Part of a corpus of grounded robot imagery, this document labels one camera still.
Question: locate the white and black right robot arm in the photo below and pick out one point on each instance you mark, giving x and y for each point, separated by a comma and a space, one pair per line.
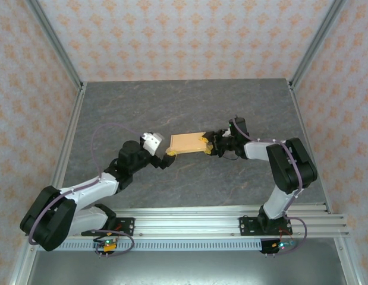
279, 205

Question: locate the aluminium table edge rail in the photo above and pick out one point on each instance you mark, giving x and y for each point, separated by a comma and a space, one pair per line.
186, 210

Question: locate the aluminium lower frame bar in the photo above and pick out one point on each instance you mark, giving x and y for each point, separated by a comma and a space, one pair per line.
347, 261
21, 267

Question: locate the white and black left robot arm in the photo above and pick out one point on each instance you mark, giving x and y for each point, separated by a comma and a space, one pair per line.
91, 187

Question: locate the wide aluminium base rail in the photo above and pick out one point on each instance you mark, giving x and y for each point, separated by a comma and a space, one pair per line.
186, 227

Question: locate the grey metal panel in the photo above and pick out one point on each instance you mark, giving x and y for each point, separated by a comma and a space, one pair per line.
183, 267

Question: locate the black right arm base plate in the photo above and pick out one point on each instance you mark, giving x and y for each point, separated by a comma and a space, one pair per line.
249, 225

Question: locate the aluminium frame post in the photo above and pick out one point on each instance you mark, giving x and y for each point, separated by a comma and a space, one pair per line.
317, 44
56, 44

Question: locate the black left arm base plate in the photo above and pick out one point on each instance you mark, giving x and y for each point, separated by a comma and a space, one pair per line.
127, 225

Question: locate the orange paper box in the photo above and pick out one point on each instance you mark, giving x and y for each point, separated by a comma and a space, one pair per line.
186, 142

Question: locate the aluminium table side rail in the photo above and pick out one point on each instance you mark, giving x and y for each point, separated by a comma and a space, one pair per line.
75, 118
302, 124

